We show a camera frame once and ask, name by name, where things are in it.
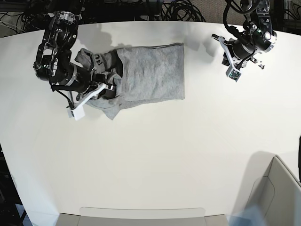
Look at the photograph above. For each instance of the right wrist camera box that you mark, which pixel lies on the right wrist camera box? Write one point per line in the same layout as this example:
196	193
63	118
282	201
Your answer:
77	113

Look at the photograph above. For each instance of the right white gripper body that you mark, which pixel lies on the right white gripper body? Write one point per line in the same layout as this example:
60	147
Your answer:
84	98

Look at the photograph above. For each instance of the grey bin at right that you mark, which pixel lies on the grey bin at right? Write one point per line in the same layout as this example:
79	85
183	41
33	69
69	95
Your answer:
278	195

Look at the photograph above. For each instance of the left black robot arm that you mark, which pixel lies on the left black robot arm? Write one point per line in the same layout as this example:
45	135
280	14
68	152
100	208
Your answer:
257	36

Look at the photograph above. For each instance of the blue translucent object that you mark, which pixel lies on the blue translucent object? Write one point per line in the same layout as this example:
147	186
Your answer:
251	216

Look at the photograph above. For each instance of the grey bin at bottom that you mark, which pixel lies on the grey bin at bottom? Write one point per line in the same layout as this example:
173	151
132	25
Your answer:
89	216

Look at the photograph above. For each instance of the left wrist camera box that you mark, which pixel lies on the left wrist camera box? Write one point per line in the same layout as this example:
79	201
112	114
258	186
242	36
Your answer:
233	73

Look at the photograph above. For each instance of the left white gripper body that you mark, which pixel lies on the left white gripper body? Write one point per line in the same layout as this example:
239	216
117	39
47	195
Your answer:
229	53

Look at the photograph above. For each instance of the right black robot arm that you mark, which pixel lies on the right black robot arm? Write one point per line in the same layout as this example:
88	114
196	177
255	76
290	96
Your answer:
52	64

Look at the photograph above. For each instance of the grey bin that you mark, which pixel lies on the grey bin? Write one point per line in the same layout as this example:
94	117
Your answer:
89	216
278	195

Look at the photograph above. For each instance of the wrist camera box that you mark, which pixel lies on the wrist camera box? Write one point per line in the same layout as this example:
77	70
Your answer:
77	113
233	73

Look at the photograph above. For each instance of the grey T-shirt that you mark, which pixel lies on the grey T-shirt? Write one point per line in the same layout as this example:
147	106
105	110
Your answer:
141	75

